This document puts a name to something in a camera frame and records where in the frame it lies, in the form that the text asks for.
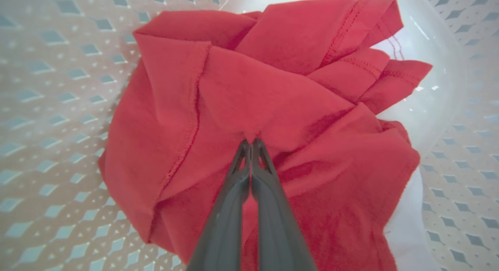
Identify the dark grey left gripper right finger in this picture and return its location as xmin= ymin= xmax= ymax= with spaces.
xmin=249 ymin=138 xmax=317 ymax=271

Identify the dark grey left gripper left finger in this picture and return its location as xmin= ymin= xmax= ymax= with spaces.
xmin=186 ymin=140 xmax=251 ymax=271

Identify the red and white garment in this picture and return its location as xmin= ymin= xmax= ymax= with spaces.
xmin=97 ymin=0 xmax=433 ymax=271

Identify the white cloth garment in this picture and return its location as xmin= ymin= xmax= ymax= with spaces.
xmin=370 ymin=35 xmax=439 ymax=271

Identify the cream perforated plastic laundry basket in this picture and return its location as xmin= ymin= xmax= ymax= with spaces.
xmin=0 ymin=0 xmax=499 ymax=271

